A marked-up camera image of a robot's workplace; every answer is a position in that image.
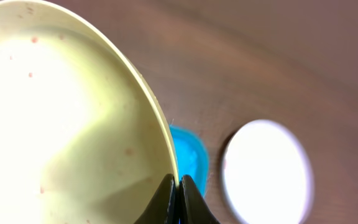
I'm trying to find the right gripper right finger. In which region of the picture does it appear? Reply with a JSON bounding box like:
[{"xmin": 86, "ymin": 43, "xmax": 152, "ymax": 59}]
[{"xmin": 178, "ymin": 175, "xmax": 220, "ymax": 224}]

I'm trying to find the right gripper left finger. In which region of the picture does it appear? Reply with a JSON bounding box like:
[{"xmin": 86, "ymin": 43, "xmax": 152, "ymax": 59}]
[{"xmin": 134, "ymin": 174, "xmax": 176, "ymax": 224}]

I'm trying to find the white plate with red stain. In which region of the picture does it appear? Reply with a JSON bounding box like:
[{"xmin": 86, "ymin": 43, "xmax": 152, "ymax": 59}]
[{"xmin": 221, "ymin": 119, "xmax": 314, "ymax": 224}]

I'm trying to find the yellow-green plate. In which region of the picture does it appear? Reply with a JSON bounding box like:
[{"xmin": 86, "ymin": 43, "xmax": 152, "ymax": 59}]
[{"xmin": 0, "ymin": 1, "xmax": 178, "ymax": 223}]

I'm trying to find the teal plastic serving tray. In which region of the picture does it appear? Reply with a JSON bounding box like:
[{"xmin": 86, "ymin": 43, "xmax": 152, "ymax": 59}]
[{"xmin": 170, "ymin": 125, "xmax": 209, "ymax": 197}]

